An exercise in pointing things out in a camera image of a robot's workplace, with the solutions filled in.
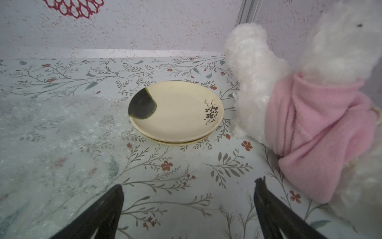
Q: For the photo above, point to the white plush poodle pink shirt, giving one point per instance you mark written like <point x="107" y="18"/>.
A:
<point x="327" y="132"/>

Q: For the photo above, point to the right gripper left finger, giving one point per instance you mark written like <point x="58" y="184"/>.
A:
<point x="99" y="221"/>

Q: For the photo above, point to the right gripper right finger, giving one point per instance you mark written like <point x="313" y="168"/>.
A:
<point x="277" y="221"/>

